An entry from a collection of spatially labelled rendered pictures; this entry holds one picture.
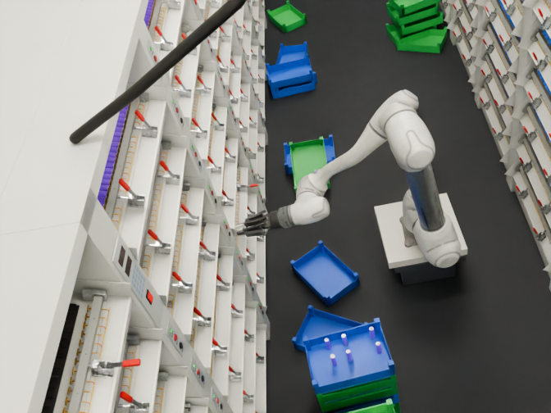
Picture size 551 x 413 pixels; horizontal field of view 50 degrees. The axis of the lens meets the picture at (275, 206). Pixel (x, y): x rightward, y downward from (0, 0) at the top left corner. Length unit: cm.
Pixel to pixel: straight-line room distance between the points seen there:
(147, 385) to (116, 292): 24
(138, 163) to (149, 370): 54
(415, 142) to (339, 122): 181
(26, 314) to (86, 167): 35
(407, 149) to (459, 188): 133
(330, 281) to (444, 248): 73
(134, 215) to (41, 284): 44
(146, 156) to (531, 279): 197
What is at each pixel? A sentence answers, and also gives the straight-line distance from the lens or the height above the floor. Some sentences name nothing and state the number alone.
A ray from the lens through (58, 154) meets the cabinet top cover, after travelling 137.
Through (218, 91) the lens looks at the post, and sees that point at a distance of 267.
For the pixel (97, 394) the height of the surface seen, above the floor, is 146.
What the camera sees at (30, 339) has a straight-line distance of 106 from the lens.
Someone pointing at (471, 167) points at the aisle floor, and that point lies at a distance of 346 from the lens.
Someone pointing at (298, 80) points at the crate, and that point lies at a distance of 408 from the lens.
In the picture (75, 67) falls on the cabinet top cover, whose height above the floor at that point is 170.
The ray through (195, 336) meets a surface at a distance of 192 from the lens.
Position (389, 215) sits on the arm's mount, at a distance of 291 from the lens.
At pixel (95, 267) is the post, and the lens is 129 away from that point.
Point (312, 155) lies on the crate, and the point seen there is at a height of 9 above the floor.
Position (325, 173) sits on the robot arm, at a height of 70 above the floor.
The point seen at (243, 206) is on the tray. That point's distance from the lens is 277.
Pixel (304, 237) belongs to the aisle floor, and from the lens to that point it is 321.
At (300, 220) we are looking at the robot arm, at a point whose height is 63.
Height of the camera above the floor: 245
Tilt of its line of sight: 46 degrees down
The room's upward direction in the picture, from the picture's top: 18 degrees counter-clockwise
